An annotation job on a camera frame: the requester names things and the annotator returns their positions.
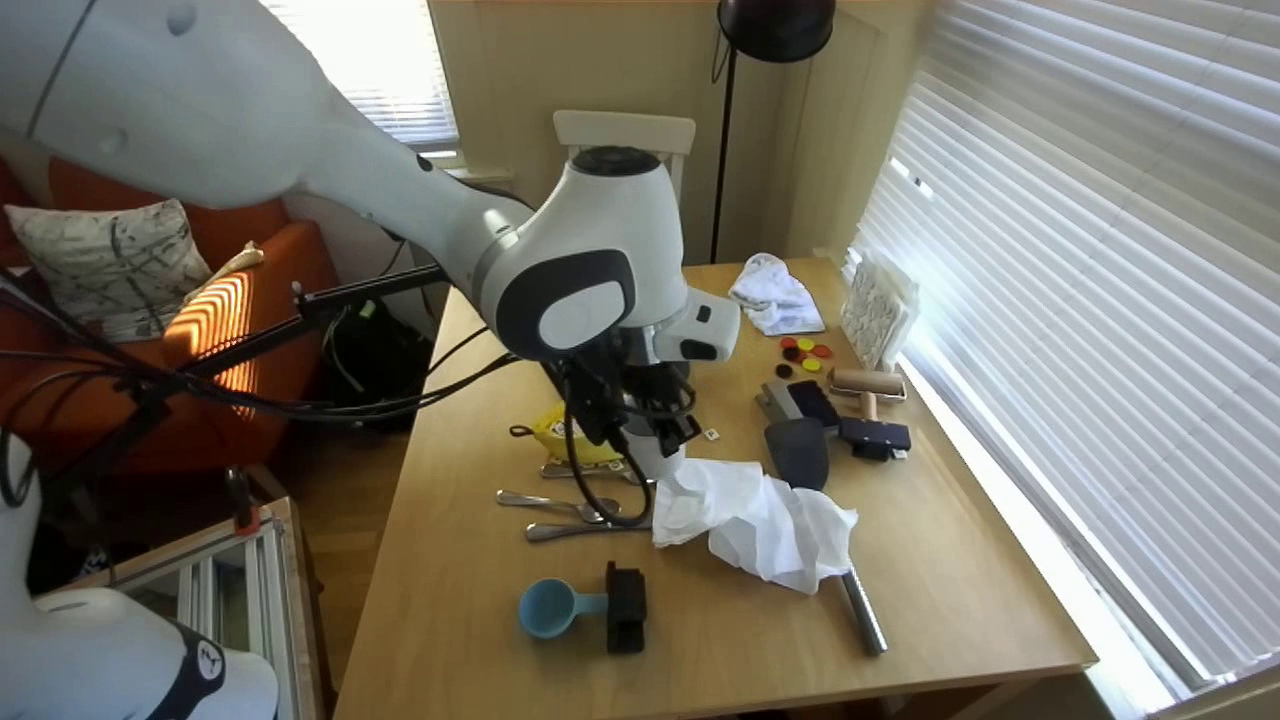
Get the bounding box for orange sofa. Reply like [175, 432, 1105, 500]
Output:
[0, 160, 335, 478]

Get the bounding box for blue measuring cup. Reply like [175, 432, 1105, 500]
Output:
[516, 579, 606, 639]

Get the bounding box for white crumpled cloth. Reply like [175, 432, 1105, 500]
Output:
[651, 458, 857, 597]

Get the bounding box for silver metal bar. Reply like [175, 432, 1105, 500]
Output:
[837, 573, 889, 657]

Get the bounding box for patterned white pillow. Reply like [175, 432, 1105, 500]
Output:
[2, 200, 213, 344]

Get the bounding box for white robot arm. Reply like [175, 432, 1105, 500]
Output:
[0, 0, 740, 456]

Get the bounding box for yellow toy object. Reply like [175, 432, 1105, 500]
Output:
[530, 403, 625, 464]

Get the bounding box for black stapler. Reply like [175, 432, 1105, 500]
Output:
[761, 379, 832, 486]

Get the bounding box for white dish rack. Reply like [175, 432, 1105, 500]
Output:
[841, 254, 918, 368]

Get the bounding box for silver fork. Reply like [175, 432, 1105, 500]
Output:
[490, 486, 606, 520]

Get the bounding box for silver spoon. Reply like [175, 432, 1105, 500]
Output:
[522, 520, 647, 545]

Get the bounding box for black floor lamp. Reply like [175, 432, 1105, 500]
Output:
[706, 0, 837, 261]

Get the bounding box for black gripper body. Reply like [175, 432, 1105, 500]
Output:
[544, 332, 698, 456]

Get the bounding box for white folded cloth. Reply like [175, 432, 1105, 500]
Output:
[731, 251, 823, 335]

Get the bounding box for black plastic block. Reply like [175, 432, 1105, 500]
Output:
[605, 562, 647, 657]

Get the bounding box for white window blinds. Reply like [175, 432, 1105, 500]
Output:
[858, 0, 1280, 686]

